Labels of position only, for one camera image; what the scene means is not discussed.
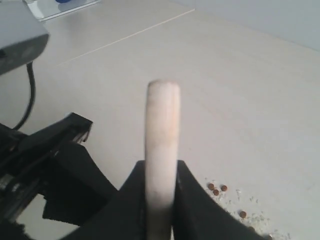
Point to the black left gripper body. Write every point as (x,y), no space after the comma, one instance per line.
(25,160)

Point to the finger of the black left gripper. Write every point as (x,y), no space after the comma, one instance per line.
(76,188)

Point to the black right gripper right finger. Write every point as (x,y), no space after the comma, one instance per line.
(197,217)

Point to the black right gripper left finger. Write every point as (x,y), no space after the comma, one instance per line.
(123,217)

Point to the wide white paint brush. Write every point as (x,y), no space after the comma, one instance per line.
(161,143)

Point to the brown pellets and white crumbs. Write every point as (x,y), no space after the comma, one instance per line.
(245,208)

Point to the clear box with blue object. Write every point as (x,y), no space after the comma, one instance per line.
(44,10)

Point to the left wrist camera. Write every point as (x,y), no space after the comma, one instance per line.
(22,37)

